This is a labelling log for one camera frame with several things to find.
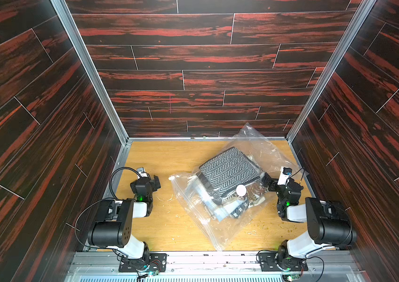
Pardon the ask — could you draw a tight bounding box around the clear plastic vacuum bag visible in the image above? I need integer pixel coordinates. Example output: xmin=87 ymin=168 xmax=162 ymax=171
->
xmin=169 ymin=123 xmax=301 ymax=251

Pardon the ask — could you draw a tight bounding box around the black white chevron scarf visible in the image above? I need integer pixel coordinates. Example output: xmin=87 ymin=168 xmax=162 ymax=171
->
xmin=196 ymin=147 xmax=263 ymax=203

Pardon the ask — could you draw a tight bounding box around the white blue plaid scarf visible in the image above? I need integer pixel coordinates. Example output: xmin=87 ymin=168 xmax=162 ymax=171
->
xmin=194 ymin=177 xmax=244 ymax=222

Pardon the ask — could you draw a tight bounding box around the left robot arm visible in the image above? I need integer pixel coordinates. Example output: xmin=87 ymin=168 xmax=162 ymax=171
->
xmin=87 ymin=175 xmax=161 ymax=267

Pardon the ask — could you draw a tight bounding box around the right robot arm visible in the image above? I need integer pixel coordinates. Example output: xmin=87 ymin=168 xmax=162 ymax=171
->
xmin=261 ymin=170 xmax=357 ymax=271

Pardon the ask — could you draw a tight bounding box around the white vacuum bag valve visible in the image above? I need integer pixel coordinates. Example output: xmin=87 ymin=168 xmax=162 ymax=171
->
xmin=235 ymin=184 xmax=247 ymax=197

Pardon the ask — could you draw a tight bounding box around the black white smiley scarf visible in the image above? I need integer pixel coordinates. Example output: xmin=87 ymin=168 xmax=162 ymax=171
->
xmin=224 ymin=198 xmax=253 ymax=219

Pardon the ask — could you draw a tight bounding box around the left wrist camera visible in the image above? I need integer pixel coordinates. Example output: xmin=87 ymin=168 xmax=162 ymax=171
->
xmin=137 ymin=167 xmax=151 ymax=179

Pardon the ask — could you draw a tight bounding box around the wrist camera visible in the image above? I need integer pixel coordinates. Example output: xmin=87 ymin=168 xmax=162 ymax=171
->
xmin=277 ymin=166 xmax=292 ymax=186
xmin=137 ymin=167 xmax=151 ymax=179

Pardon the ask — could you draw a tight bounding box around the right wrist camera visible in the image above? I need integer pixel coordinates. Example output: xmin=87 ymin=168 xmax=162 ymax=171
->
xmin=277 ymin=166 xmax=292 ymax=186

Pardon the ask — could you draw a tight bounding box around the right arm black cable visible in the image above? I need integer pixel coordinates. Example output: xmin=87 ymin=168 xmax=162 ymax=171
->
xmin=305 ymin=255 xmax=325 ymax=282

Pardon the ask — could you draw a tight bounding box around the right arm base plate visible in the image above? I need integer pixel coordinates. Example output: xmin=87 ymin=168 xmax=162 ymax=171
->
xmin=256 ymin=251 xmax=308 ymax=272

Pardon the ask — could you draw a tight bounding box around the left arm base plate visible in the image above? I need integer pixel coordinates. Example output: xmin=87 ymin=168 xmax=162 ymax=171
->
xmin=118 ymin=252 xmax=168 ymax=273

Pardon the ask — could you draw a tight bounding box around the aluminium front rail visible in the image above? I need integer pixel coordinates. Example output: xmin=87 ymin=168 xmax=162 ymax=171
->
xmin=65 ymin=251 xmax=369 ymax=282

